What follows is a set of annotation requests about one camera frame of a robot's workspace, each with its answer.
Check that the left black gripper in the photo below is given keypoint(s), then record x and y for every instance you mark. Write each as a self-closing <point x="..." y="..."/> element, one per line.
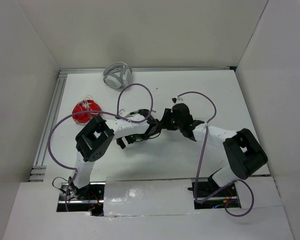
<point x="121" y="143"/>

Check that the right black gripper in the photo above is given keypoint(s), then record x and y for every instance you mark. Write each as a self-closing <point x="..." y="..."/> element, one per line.
<point x="168" y="113"/>

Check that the black wired headphones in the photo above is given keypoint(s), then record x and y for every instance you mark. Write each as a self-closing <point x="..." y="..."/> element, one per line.
<point x="141" y="137"/>

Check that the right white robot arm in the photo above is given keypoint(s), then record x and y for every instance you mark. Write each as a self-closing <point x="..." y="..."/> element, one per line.
<point x="244" y="154"/>

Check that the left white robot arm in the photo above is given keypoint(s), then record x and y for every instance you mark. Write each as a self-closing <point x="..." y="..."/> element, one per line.
<point x="94" y="139"/>

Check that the white headphones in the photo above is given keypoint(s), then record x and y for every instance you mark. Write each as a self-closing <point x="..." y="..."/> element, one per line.
<point x="117" y="75"/>

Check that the red headphones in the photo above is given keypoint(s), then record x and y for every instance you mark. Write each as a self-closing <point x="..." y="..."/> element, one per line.
<point x="85" y="110"/>

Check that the white taped centre panel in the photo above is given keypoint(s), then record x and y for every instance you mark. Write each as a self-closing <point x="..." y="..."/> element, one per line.
<point x="148" y="198"/>

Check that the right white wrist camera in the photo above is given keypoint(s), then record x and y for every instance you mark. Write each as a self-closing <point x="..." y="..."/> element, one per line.
<point x="177" y="100"/>

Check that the aluminium frame rail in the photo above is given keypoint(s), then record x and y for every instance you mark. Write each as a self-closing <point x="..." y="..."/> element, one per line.
<point x="38" y="169"/>

